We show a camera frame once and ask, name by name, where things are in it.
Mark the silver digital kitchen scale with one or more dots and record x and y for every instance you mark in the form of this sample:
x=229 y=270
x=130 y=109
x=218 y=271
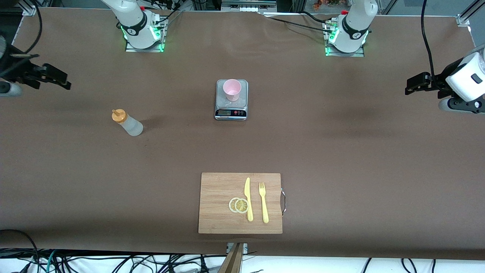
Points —
x=219 y=99

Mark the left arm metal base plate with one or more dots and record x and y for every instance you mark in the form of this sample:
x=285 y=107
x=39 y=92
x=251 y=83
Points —
x=358 y=54

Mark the yellow plastic fork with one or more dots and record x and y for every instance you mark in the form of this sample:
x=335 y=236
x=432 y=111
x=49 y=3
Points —
x=264 y=208

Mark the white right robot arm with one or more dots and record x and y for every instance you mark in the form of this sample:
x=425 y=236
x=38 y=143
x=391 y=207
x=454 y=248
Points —
x=134 y=26

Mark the bamboo cutting board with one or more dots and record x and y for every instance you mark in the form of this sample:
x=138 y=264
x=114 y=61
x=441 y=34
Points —
x=216 y=189

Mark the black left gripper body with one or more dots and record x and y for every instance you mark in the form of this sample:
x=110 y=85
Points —
x=439 y=80

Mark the metal table edge bracket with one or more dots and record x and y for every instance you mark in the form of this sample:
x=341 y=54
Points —
x=245 y=248

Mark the aluminium frame corner bracket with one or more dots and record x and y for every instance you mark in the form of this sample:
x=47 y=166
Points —
x=28 y=8
x=464 y=19

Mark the lemon slice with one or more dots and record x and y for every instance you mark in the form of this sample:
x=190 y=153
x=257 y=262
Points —
x=231 y=205
x=241 y=206

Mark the yellow plastic knife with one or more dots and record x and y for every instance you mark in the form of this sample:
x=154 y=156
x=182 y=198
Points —
x=247 y=189

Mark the pink plastic cup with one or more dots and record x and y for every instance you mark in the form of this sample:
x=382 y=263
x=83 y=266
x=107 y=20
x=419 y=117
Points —
x=232 y=91

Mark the white power strip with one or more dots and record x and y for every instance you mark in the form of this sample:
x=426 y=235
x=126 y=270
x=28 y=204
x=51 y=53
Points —
x=246 y=8

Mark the wooden post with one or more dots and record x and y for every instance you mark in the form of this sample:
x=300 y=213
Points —
x=233 y=261

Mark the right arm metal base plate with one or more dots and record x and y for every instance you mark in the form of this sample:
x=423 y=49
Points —
x=130 y=49

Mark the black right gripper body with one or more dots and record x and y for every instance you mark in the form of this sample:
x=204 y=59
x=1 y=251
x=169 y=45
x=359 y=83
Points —
x=19 y=72

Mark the clear sauce bottle orange cap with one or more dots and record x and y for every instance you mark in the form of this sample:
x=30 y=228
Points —
x=132 y=127

